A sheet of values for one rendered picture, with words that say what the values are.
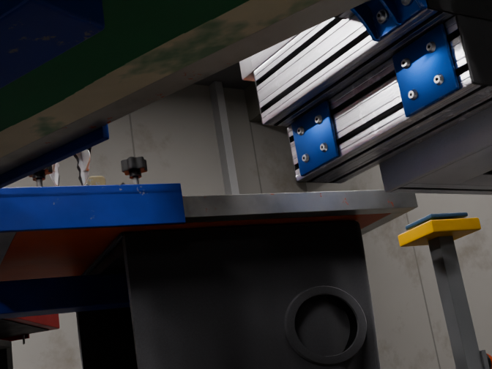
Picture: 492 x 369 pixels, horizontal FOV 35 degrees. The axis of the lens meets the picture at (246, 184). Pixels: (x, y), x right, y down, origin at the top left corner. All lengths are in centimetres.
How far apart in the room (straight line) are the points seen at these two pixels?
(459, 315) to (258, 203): 57
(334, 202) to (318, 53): 43
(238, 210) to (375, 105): 40
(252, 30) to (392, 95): 36
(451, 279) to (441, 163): 69
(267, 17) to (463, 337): 115
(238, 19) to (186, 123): 616
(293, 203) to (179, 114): 547
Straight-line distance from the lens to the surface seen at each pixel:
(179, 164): 667
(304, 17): 72
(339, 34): 106
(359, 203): 148
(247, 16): 70
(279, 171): 720
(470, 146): 106
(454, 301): 174
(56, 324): 292
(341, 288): 150
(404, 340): 642
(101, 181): 140
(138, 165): 133
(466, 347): 174
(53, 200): 127
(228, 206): 136
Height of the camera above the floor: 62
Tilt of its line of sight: 16 degrees up
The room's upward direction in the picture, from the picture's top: 9 degrees counter-clockwise
